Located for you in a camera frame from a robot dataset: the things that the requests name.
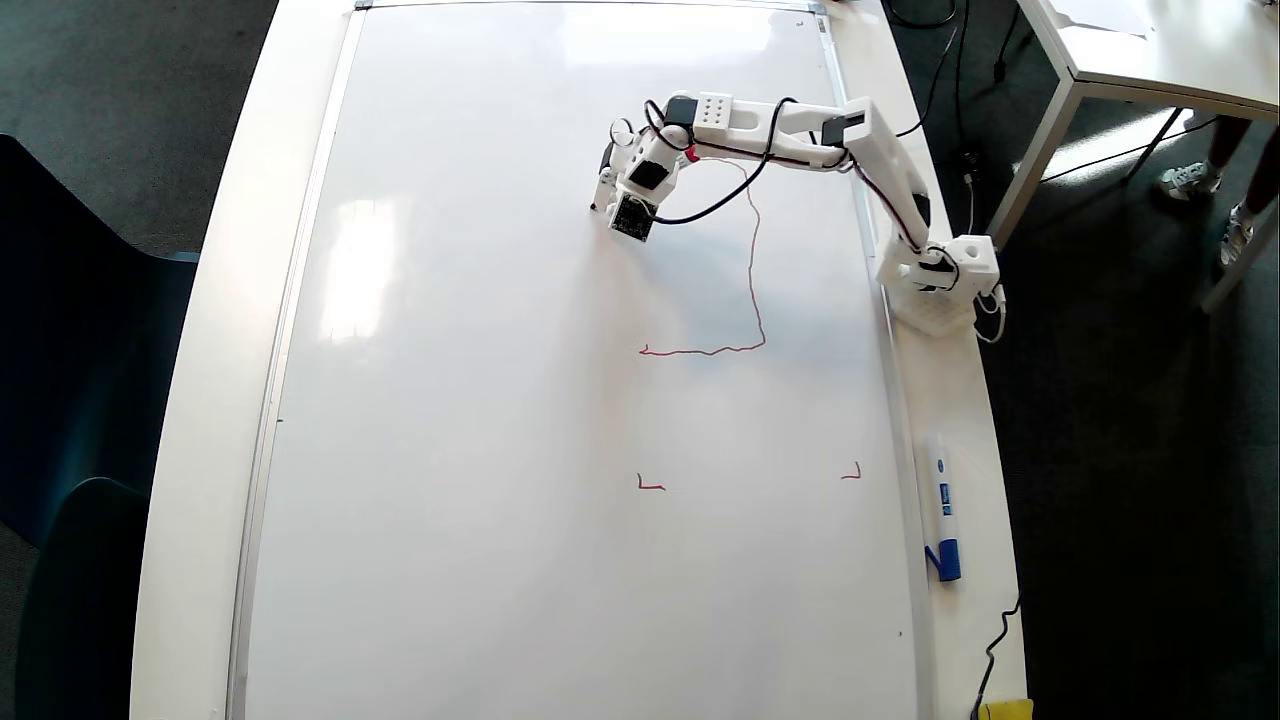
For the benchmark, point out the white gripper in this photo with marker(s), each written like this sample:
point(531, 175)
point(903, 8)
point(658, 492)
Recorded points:
point(606, 186)

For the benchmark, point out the white sneaker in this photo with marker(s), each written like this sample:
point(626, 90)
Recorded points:
point(1190, 180)
point(1237, 235)

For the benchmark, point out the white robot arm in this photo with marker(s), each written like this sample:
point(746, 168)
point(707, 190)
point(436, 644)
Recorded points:
point(880, 150)

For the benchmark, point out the black wrist camera board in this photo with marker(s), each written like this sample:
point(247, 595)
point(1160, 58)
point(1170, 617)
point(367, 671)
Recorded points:
point(633, 216)

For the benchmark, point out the white side table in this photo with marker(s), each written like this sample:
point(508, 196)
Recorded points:
point(1160, 50)

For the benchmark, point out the dark blue chair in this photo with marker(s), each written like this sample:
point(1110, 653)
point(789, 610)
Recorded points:
point(70, 350)

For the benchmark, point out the large whiteboard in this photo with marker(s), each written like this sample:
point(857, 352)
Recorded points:
point(500, 450)

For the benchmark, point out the yellow plug block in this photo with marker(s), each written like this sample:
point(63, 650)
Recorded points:
point(1005, 710)

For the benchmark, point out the blue and white marker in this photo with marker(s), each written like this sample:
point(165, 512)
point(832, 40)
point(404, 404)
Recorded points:
point(940, 500)

